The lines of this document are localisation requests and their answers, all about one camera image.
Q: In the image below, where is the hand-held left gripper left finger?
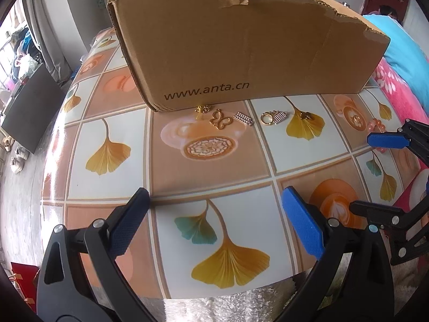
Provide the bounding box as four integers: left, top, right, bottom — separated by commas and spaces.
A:
36, 188, 158, 322

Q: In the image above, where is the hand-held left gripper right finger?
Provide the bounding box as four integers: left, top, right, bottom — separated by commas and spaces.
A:
278, 186, 394, 322

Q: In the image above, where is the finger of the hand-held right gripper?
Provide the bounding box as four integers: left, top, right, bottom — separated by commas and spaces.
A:
367, 118, 429, 170
349, 191, 429, 265

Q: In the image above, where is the pink bead bracelet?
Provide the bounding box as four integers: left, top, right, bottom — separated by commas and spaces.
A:
367, 118, 389, 151

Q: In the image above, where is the gold ring charm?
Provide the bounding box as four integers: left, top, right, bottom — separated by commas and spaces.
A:
260, 109, 288, 126

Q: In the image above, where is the gold butterfly charm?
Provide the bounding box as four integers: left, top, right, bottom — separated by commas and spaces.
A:
209, 109, 234, 131

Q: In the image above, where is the brown cardboard box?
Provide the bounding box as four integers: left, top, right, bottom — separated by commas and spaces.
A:
106, 0, 391, 113

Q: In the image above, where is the pink floral blanket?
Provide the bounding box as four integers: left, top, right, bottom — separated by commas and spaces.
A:
360, 57, 429, 208

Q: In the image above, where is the blue pillow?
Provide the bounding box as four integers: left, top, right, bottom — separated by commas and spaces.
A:
362, 13, 429, 84

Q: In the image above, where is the red bag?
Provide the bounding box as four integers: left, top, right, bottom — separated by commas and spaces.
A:
10, 262, 39, 314

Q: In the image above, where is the silver abacus charm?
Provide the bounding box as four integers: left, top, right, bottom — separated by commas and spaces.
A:
234, 111, 253, 126

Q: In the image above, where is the dark cabinet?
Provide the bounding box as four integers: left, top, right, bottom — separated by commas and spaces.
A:
0, 64, 66, 155

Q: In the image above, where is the pile of clothes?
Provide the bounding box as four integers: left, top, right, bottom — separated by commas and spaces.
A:
10, 28, 44, 84

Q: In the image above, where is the grey curtain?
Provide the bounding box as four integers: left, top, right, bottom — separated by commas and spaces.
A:
23, 0, 84, 84

